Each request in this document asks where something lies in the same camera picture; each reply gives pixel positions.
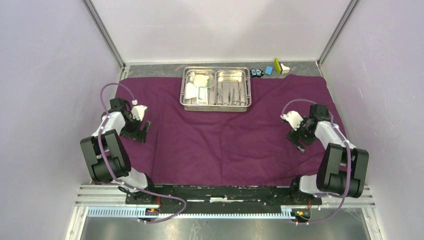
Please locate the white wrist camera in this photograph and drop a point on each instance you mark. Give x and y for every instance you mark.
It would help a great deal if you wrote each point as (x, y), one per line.
(293, 118)
(138, 111)

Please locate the aluminium front frame rail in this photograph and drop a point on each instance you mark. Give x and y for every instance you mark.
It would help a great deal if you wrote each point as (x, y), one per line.
(109, 201)

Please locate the aluminium frame rail left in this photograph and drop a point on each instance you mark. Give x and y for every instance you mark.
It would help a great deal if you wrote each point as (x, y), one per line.
(44, 117)

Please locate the maroon cloth wrap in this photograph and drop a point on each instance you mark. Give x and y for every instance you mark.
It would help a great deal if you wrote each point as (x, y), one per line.
(225, 148)

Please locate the yellow-green plastic block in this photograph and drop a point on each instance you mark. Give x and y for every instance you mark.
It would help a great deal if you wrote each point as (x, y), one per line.
(278, 66)

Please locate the aluminium frame rail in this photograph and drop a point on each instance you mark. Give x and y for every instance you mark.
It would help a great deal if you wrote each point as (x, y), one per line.
(109, 201)
(44, 117)

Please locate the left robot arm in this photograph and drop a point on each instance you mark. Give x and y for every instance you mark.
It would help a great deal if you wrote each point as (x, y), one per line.
(104, 153)

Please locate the steel needle holder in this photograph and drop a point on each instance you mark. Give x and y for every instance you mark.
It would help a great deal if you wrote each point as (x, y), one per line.
(239, 95)

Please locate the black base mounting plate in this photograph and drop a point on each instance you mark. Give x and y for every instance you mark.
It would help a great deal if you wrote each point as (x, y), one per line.
(207, 199)

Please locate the green sealed suture packet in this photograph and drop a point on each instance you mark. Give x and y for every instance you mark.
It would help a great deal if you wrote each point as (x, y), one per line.
(202, 96)

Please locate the steel forceps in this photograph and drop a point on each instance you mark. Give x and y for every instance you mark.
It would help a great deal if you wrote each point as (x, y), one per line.
(230, 95)

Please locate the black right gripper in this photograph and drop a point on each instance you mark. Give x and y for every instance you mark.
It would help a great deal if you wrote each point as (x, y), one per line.
(295, 135)

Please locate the black owl number block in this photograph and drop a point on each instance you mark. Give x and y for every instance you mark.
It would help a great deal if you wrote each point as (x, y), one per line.
(256, 73)

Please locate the blue plastic block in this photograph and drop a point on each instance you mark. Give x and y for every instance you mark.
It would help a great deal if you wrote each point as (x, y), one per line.
(268, 70)

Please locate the white plastic block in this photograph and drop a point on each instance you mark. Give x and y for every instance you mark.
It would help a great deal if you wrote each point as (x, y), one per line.
(284, 69)

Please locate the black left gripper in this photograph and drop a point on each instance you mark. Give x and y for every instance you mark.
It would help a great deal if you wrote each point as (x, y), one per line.
(137, 131)

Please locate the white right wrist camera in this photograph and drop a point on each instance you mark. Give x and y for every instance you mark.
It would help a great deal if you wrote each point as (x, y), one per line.
(293, 118)

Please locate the white gauze pad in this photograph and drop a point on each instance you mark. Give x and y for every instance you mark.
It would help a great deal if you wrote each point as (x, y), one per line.
(201, 80)

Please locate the steel two-compartment tray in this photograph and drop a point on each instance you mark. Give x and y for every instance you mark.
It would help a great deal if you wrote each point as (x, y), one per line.
(229, 76)

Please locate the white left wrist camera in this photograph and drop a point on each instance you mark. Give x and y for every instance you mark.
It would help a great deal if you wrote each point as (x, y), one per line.
(138, 111)

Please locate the aluminium frame post right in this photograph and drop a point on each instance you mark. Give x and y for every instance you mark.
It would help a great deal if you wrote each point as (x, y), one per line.
(347, 13)

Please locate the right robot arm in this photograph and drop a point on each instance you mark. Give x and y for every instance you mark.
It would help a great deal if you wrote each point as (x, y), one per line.
(343, 168)

